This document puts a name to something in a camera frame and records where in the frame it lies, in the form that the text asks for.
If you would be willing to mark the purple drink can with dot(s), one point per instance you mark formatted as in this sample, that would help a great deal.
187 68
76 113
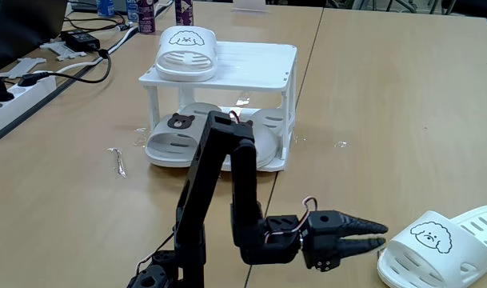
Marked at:
184 14
146 18

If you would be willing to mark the white power strip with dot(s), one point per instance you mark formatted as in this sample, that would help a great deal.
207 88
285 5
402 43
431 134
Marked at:
15 106

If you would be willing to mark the white dog slipper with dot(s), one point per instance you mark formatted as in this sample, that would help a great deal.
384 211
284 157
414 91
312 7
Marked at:
427 256
187 52

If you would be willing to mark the black power adapter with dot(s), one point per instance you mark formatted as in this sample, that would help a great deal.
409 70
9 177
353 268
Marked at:
81 40

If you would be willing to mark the grey bear slipper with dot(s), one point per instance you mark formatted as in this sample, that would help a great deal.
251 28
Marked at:
167 148
267 140

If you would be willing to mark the black power plug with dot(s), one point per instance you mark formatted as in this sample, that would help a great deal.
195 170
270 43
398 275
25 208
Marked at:
1 94

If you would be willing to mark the blue drink can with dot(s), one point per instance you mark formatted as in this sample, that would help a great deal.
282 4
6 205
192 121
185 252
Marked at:
132 10
105 7

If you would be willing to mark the white flat plastic part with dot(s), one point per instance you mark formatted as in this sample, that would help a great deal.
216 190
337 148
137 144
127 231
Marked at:
21 66
63 50

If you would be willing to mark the black laptop screen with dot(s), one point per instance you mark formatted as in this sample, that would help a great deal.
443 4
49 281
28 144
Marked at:
27 28

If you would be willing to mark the white two-tier shoe rack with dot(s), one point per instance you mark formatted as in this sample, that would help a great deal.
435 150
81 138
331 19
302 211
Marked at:
251 64

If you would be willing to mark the clear tape strip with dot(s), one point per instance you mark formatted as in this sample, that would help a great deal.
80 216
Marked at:
119 164
142 136
340 143

